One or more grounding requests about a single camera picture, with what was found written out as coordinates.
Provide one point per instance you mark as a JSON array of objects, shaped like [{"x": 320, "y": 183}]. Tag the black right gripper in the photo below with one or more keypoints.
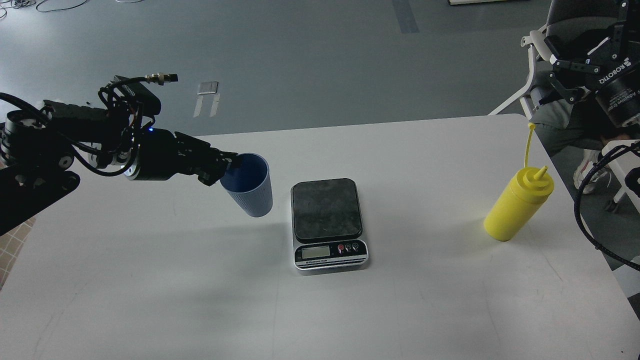
[{"x": 592, "y": 55}]

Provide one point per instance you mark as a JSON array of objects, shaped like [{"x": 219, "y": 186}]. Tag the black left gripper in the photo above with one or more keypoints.
[{"x": 163, "y": 154}]

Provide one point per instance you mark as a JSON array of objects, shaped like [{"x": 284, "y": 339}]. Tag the blue ribbed plastic cup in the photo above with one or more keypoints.
[{"x": 248, "y": 182}]

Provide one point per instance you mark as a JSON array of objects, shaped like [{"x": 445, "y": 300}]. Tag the yellow squeeze bottle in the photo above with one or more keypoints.
[{"x": 525, "y": 193}]

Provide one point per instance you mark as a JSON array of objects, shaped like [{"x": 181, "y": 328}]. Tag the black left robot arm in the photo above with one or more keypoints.
[{"x": 39, "y": 146}]

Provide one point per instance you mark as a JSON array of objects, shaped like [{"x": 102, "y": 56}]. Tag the digital kitchen scale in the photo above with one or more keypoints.
[{"x": 327, "y": 226}]

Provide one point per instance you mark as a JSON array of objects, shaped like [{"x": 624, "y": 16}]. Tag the white office chair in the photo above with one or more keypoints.
[{"x": 525, "y": 80}]

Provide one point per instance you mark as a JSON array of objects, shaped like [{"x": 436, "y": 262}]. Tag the grey floor plate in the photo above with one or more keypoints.
[{"x": 209, "y": 87}]

